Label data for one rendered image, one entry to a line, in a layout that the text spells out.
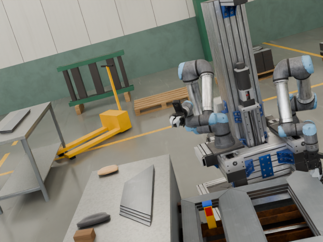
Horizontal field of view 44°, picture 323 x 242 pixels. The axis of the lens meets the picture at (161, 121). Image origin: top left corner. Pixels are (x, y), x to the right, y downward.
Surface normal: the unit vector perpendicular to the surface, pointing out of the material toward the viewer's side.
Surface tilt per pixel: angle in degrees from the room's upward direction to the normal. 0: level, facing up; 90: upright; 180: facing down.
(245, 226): 0
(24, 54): 90
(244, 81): 90
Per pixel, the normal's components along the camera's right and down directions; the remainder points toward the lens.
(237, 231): -0.25, -0.92
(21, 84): 0.12, 0.27
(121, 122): 0.67, 0.06
